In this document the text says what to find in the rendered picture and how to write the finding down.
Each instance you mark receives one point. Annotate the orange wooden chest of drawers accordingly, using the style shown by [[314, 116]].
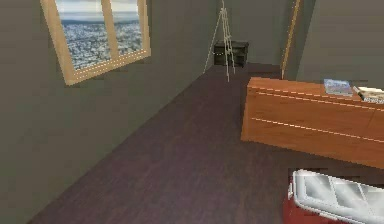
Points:
[[300, 123]]

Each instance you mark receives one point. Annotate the pale tripod floor lamp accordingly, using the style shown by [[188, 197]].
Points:
[[227, 50]]

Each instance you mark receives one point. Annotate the black low shelf unit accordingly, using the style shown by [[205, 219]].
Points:
[[240, 53]]

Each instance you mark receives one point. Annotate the wooden framed window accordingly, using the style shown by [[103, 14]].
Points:
[[100, 36]]

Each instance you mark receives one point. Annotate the blue book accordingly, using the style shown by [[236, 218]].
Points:
[[337, 87]]

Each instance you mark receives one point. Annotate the white and black book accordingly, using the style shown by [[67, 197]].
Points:
[[371, 94]]

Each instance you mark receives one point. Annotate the wooden door frame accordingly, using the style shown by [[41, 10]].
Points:
[[290, 36]]

